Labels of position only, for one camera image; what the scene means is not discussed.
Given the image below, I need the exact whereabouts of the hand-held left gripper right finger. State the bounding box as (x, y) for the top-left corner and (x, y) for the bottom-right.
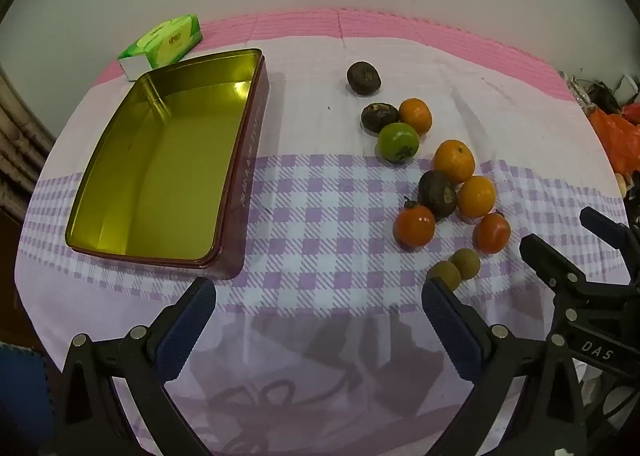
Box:
(421, 278), (588, 456)

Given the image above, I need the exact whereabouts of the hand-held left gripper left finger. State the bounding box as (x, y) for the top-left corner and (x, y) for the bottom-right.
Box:
(52, 277), (217, 456)

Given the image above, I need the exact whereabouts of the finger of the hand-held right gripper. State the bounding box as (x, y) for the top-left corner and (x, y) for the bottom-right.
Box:
(580, 207), (640, 284)
(520, 234), (586, 304)

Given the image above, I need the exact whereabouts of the small brown longan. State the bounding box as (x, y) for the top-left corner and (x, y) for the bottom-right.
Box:
(449, 248), (481, 281)
(426, 261), (462, 291)

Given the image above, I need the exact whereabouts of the red tomato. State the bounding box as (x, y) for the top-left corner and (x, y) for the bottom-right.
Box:
(473, 212), (512, 255)
(393, 200), (436, 247)

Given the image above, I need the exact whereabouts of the orange tangerine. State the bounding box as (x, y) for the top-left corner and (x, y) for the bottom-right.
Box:
(432, 139), (476, 185)
(458, 176), (497, 218)
(398, 98), (433, 135)

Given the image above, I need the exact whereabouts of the dark passion fruit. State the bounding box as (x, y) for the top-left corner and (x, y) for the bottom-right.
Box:
(418, 171), (458, 219)
(361, 103), (399, 137)
(346, 61), (382, 96)

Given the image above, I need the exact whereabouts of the gold metal tin box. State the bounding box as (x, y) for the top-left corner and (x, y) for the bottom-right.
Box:
(65, 48), (271, 269)

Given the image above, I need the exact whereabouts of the green round fruit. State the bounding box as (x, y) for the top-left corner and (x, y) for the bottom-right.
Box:
(377, 123), (420, 165)

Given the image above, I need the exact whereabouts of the orange plastic bag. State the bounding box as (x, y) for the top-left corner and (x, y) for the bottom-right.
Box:
(587, 103), (640, 177)

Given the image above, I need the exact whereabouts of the household clutter pile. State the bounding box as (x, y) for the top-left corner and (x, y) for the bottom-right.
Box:
(559, 70), (640, 117)

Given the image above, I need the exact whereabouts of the purple checkered tablecloth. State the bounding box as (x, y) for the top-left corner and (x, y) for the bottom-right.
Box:
(15, 30), (631, 456)

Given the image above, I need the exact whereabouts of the blue foam mat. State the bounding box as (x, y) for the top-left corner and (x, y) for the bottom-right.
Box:
(0, 342), (53, 447)

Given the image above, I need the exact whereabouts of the brown wooden cabinet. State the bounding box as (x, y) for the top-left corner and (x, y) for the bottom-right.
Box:
(0, 208), (31, 341)

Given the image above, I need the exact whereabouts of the beige patterned curtain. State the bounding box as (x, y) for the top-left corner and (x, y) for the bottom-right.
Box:
(0, 70), (56, 217)

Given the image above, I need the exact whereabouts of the green tissue pack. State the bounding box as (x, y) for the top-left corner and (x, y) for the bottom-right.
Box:
(117, 14), (204, 81)

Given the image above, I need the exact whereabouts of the pink foam mat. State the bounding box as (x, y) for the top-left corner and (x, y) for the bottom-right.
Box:
(95, 8), (578, 101)

